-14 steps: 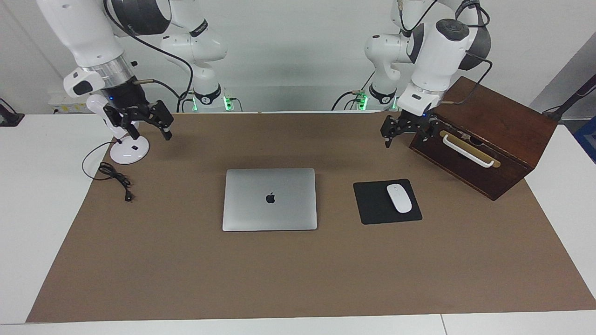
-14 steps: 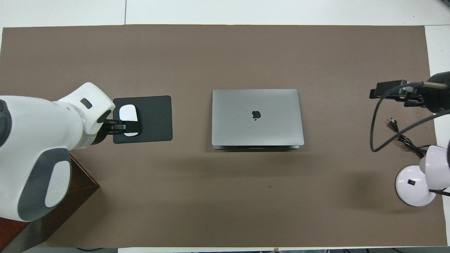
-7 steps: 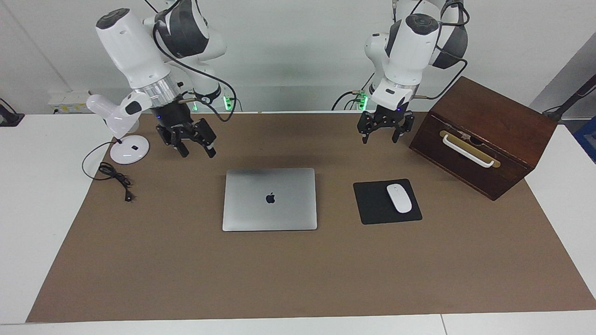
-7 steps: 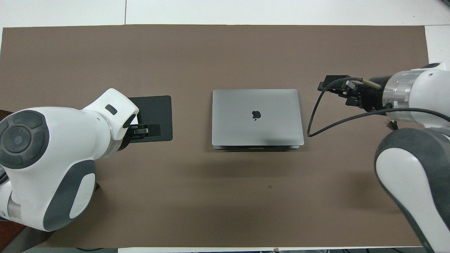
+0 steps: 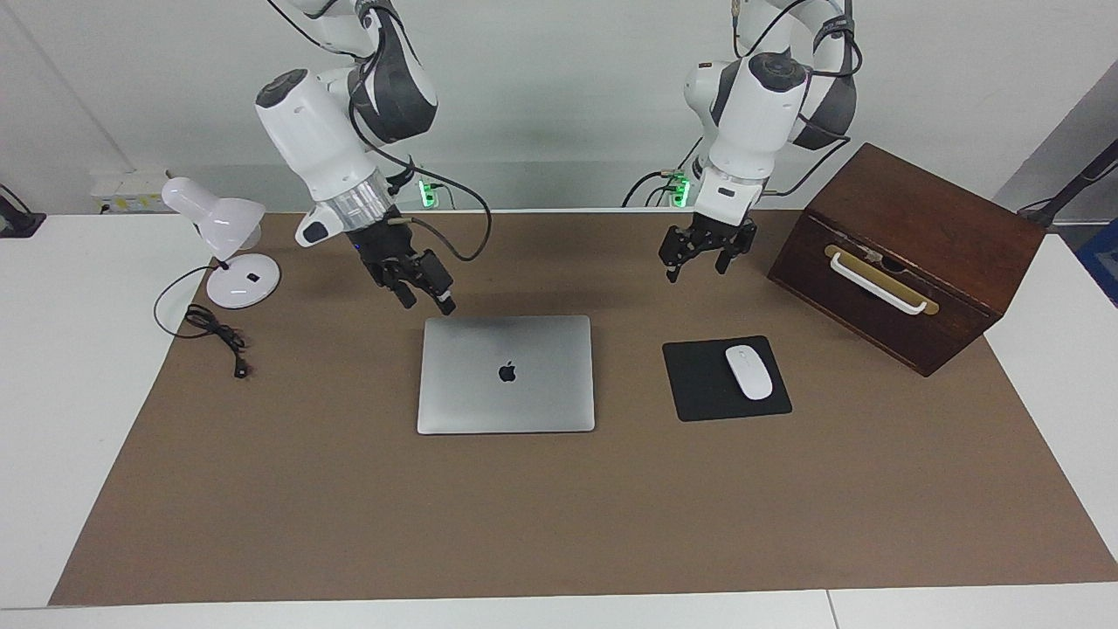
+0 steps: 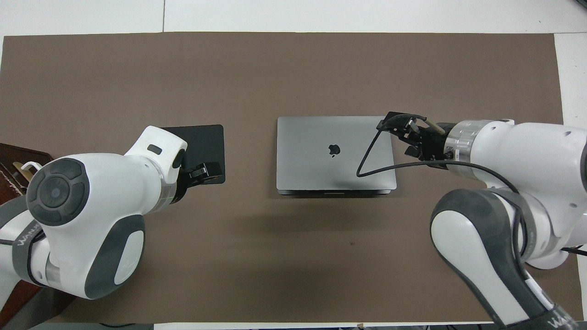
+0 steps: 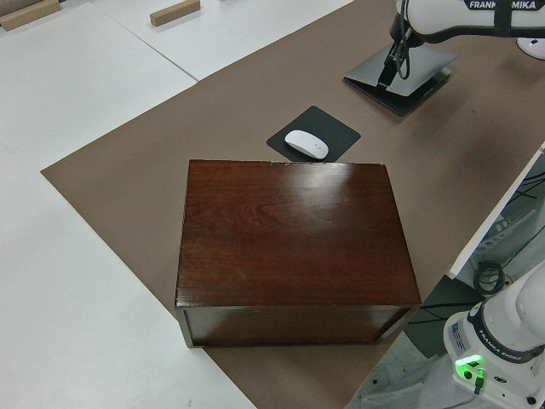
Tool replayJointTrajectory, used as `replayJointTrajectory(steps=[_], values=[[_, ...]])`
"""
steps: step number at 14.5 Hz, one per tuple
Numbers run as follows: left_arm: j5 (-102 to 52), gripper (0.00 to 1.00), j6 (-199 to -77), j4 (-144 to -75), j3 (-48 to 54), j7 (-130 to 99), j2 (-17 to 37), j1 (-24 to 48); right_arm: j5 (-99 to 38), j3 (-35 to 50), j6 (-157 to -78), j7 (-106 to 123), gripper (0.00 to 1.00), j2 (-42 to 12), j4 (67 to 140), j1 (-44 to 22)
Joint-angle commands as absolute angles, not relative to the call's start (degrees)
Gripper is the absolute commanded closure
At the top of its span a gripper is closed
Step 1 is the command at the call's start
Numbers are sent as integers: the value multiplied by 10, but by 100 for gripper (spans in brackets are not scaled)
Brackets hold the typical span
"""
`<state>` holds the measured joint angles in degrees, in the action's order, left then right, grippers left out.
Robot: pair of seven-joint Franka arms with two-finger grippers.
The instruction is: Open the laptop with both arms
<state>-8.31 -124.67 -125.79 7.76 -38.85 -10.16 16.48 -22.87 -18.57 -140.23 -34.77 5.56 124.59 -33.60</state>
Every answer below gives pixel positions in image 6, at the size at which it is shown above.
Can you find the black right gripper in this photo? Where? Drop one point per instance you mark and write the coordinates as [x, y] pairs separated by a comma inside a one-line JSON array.
[[431, 142]]

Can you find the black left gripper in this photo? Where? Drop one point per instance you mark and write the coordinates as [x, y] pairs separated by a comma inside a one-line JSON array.
[[182, 183]]

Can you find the silver grey laptop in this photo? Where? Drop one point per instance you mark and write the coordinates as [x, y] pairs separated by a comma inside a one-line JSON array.
[[321, 160]]

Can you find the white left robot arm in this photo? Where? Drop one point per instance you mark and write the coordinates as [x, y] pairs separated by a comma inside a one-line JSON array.
[[105, 201]]

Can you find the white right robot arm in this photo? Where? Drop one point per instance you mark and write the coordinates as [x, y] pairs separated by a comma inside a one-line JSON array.
[[527, 156]]

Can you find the black mouse pad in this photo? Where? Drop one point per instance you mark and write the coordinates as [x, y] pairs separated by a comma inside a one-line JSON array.
[[206, 142]]

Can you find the brown table mat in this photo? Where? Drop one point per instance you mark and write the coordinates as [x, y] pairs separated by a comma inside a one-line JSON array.
[[293, 73]]

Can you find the brass plate on box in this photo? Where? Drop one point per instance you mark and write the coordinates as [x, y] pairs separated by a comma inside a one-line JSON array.
[[18, 172]]

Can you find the dark brown wooden box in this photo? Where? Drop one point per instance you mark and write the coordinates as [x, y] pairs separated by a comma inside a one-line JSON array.
[[13, 153]]

